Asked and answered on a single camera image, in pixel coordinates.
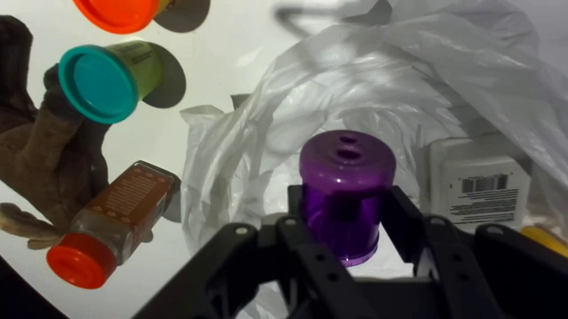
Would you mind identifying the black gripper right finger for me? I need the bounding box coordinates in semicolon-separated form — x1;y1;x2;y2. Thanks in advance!
386;187;568;319

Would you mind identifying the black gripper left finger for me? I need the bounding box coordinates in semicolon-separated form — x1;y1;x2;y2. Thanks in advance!
132;185;380;319

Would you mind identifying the white squeeze bottle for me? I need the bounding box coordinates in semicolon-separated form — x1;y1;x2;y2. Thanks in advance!
427;134;535;231

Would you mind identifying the yellow toy bottle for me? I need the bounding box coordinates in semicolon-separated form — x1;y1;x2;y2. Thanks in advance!
521;224;568;261

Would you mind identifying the red-lid brown jar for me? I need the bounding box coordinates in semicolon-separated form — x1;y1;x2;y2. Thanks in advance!
45;160;183;291

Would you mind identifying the teal-lid play dough tub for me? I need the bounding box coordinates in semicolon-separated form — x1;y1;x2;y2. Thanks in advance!
57;40;166;128

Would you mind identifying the brown plush dog toy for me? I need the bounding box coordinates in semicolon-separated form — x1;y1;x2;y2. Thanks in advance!
0;15;112;252

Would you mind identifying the orange-lid yellow play dough tub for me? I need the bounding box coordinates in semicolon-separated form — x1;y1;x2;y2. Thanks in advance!
72;0;174;36

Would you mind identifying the white plastic bag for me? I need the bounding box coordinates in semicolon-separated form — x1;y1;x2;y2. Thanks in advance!
178;0;568;319

